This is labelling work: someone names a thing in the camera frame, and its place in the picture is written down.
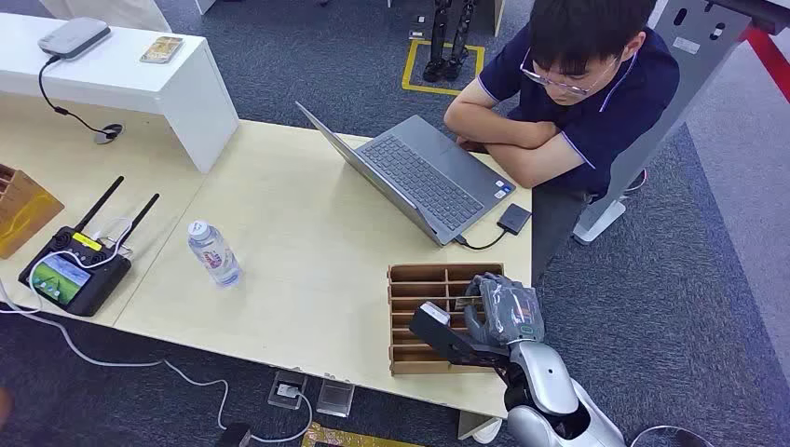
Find black external drive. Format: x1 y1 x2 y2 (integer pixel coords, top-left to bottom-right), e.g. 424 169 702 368
497 202 533 237

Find grey metal pillar stand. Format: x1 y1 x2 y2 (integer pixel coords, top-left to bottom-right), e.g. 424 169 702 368
572 0 755 247

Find yellow patterned floor mat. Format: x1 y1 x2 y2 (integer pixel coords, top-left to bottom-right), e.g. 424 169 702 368
300 422 427 447

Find person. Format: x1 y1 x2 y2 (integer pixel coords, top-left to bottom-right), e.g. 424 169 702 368
442 0 682 286

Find black router cable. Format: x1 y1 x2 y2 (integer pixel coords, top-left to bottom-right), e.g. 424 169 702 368
37 54 119 139

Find black remote controller with antennas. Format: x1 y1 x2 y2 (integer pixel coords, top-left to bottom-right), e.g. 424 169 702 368
18 175 161 318

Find wrist camera box on bracket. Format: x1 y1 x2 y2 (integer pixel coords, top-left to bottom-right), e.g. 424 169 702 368
407 301 511 372

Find person's glasses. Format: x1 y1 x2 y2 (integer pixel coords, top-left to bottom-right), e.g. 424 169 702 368
519 47 620 98

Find grey open laptop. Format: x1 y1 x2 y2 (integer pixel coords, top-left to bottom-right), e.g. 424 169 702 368
293 100 519 248

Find short black drive cable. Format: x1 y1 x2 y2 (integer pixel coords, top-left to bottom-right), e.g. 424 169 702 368
455 228 510 252

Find long white cable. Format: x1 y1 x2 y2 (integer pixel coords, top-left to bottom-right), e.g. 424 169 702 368
0 215 315 445

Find white desk shelf riser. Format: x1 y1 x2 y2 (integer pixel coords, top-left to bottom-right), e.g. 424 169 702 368
0 11 241 176

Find brown wooden box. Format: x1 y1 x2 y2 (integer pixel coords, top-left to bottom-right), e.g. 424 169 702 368
0 162 66 261

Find black power adapter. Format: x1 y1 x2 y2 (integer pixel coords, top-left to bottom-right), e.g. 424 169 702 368
215 422 253 447

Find grey flat router box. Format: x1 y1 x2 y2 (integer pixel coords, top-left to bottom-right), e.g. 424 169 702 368
36 16 113 61

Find black robot legs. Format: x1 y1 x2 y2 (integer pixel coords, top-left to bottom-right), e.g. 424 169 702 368
422 0 480 84

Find clear plastic water bottle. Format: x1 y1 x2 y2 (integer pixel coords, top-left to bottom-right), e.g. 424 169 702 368
185 219 244 290

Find grey desk cable grommet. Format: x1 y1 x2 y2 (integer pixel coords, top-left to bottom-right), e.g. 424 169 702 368
92 122 126 146

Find thin grey floor cable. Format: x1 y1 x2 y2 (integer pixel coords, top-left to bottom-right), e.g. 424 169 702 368
628 424 717 447

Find floor socket cover plate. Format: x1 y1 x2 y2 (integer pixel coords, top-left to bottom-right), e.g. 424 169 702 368
315 377 357 419

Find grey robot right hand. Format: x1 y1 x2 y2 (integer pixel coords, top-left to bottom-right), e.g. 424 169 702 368
463 272 546 347

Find floor socket with white plug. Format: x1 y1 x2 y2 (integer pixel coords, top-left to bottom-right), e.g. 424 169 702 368
266 369 308 412

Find white table leg foot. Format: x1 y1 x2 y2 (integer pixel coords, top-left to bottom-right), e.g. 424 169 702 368
456 409 505 446

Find yellow floor tape square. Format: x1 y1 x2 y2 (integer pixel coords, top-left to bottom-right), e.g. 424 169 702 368
402 39 487 98

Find phone with patterned case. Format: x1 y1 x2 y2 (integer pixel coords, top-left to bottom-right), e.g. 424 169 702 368
138 34 185 65

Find cardboard slotted organizer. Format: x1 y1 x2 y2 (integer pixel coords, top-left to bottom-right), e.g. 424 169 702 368
387 263 507 377

